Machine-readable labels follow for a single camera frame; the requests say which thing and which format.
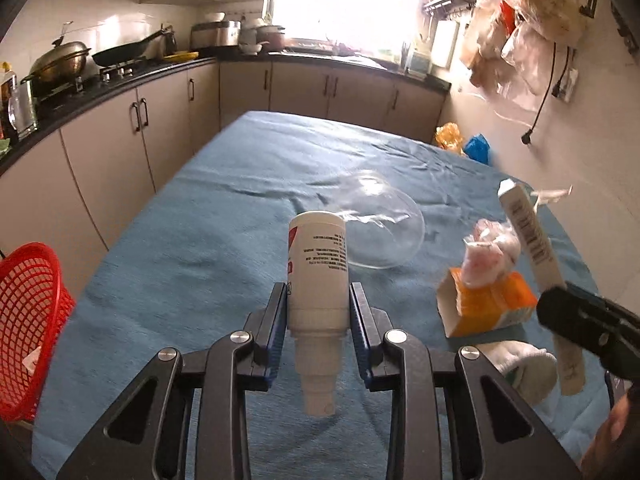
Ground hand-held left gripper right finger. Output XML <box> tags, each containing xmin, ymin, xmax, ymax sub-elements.
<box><xmin>348</xmin><ymin>282</ymin><xmax>583</xmax><ymax>480</ymax></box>

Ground crumpled clear plastic bag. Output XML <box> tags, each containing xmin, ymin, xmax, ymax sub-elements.
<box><xmin>462</xmin><ymin>219</ymin><xmax>523</xmax><ymax>288</ymax></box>

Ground white plastic bottle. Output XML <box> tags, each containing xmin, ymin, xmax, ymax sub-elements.
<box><xmin>286</xmin><ymin>211</ymin><xmax>349</xmax><ymax>417</ymax></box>

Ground person's right forearm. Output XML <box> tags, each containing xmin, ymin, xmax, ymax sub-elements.
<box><xmin>580</xmin><ymin>390</ymin><xmax>640</xmax><ymax>468</ymax></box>

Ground red plastic mesh basket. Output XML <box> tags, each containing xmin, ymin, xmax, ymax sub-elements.
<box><xmin>0</xmin><ymin>242</ymin><xmax>77</xmax><ymax>423</ymax></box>

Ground black frying pan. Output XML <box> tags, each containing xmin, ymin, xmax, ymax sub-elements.
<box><xmin>92</xmin><ymin>27</ymin><xmax>176</xmax><ymax>68</ymax></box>

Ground yellow plastic bag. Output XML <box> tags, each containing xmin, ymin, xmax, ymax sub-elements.
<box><xmin>434</xmin><ymin>122</ymin><xmax>463</xmax><ymax>153</ymax></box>

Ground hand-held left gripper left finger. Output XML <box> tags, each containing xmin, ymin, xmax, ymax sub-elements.
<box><xmin>55</xmin><ymin>282</ymin><xmax>288</xmax><ymax>480</ymax></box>

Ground white crumpled cloth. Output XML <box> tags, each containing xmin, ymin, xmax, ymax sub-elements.
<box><xmin>482</xmin><ymin>340</ymin><xmax>558</xmax><ymax>406</ymax></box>

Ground blue plastic bag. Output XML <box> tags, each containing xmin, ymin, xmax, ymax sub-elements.
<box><xmin>463</xmin><ymin>133</ymin><xmax>493</xmax><ymax>165</ymax></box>

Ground black kitchen countertop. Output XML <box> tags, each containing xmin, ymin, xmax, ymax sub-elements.
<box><xmin>0</xmin><ymin>49</ymin><xmax>451</xmax><ymax>173</ymax></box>

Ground kitchen window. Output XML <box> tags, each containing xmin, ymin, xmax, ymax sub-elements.
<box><xmin>272</xmin><ymin>0</ymin><xmax>426</xmax><ymax>57</ymax></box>

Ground orange and white carton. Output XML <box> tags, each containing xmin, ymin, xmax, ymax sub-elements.
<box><xmin>436</xmin><ymin>266</ymin><xmax>540</xmax><ymax>338</ymax></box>

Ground steel rice cooker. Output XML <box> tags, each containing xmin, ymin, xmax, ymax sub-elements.
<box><xmin>190</xmin><ymin>20</ymin><xmax>242</xmax><ymax>51</ymax></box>

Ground white cutting board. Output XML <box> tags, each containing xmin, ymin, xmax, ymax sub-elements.
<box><xmin>432</xmin><ymin>20</ymin><xmax>460</xmax><ymax>69</ymax></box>

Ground blue tablecloth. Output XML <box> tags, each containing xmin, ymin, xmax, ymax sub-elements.
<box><xmin>32</xmin><ymin>110</ymin><xmax>613</xmax><ymax>480</ymax></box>

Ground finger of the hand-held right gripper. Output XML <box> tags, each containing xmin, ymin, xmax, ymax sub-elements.
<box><xmin>564</xmin><ymin>281</ymin><xmax>640</xmax><ymax>328</ymax></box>
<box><xmin>536</xmin><ymin>287</ymin><xmax>640</xmax><ymax>392</ymax></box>

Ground yellow-capped dark bottle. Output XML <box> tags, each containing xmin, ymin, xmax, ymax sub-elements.
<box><xmin>0</xmin><ymin>62</ymin><xmax>18</xmax><ymax>141</ymax></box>

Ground long white box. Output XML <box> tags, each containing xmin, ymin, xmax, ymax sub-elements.
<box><xmin>497</xmin><ymin>178</ymin><xmax>587</xmax><ymax>396</ymax></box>

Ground utensil holder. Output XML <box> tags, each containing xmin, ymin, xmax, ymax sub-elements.
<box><xmin>405</xmin><ymin>40</ymin><xmax>434</xmax><ymax>79</ymax></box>

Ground steel wok with lid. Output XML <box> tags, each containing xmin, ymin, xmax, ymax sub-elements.
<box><xmin>20</xmin><ymin>22</ymin><xmax>93</xmax><ymax>93</ymax></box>

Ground black power cable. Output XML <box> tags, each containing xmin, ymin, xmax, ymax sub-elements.
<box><xmin>520</xmin><ymin>42</ymin><xmax>576</xmax><ymax>147</ymax></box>

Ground white wall power socket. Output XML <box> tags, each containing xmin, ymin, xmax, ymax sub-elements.
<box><xmin>550</xmin><ymin>67</ymin><xmax>580</xmax><ymax>104</ymax></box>

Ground brown cooking pot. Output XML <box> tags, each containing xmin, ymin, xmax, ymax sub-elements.
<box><xmin>256</xmin><ymin>25</ymin><xmax>287</xmax><ymax>53</ymax></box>

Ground gas stove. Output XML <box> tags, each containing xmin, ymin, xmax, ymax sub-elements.
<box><xmin>30</xmin><ymin>57</ymin><xmax>152</xmax><ymax>104</ymax></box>

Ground hanging plastic bags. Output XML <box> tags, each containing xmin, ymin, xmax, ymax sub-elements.
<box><xmin>460</xmin><ymin>0</ymin><xmax>589</xmax><ymax>112</ymax></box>

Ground clear plastic dome lid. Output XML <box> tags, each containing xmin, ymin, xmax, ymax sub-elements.
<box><xmin>320</xmin><ymin>170</ymin><xmax>426</xmax><ymax>270</ymax></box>

